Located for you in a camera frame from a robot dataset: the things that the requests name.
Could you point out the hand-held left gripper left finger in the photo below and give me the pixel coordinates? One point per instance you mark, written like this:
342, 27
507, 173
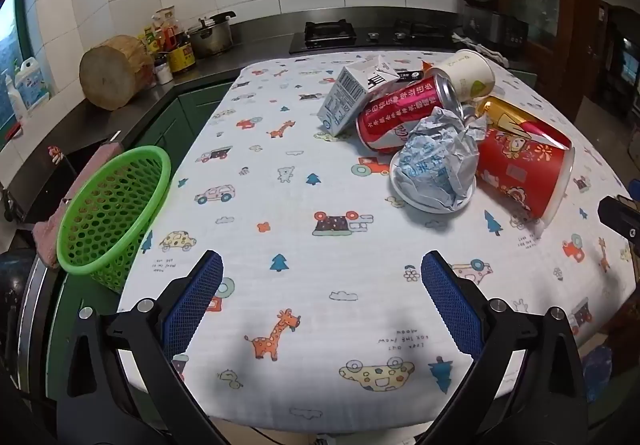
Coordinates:
195, 305

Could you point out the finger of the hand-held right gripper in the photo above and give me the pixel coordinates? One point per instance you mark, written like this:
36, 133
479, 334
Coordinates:
617, 217

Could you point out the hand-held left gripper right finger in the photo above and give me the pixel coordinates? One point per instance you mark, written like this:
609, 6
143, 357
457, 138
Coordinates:
450, 305

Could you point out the white round plate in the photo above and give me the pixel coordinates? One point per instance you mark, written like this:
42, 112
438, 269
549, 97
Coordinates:
425, 204

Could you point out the red paper bucket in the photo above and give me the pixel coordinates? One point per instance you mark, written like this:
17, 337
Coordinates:
520, 170

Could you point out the green plastic mesh basket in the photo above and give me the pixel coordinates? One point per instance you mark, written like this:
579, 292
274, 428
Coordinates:
115, 205

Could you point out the silver wrapper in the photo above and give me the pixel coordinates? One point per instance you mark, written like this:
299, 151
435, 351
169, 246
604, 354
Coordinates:
435, 155

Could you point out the gold drink can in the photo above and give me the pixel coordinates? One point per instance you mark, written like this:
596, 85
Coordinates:
505, 115

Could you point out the red soda can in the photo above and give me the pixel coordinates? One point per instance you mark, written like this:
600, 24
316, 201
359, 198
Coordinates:
395, 115

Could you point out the white paper cup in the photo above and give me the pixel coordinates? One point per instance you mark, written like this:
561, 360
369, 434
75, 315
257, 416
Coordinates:
470, 70

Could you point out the white milk carton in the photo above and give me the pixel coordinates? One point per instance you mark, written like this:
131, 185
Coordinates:
345, 100

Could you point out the white cartoon printed tablecloth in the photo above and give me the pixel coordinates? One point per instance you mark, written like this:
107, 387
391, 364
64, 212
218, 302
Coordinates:
300, 225

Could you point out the pink towel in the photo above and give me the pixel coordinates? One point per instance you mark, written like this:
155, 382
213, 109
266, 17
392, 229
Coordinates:
102, 157

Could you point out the green kitchen base cabinet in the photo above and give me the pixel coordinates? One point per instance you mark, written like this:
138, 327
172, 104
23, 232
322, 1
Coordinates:
200, 110

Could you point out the striped white dishcloth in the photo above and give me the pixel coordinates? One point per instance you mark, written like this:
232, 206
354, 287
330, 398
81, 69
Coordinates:
492, 55

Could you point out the black countertop appliance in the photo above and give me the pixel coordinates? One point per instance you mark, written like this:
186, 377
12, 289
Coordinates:
510, 35

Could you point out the small white jar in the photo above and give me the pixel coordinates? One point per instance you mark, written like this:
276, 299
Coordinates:
163, 73

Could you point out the flat black box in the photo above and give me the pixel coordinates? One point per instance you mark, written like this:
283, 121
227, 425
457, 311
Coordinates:
409, 73

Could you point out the round wooden chopping block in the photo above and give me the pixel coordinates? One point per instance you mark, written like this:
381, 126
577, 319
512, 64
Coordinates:
112, 72

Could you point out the steel pressure cooker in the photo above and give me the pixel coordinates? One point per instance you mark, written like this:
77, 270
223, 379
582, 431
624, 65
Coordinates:
210, 37

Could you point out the dark sauce bottle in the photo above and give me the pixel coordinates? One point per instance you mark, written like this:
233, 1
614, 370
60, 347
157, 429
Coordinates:
179, 37

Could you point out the yellow label bottle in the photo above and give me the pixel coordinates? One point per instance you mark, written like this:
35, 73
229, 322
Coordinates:
149, 37

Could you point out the white detergent jug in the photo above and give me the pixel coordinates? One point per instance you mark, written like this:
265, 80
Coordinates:
32, 85

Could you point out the white spray bottle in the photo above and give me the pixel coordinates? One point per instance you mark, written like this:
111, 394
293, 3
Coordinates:
15, 97

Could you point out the black gas stove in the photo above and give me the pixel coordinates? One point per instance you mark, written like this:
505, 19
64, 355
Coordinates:
370, 35

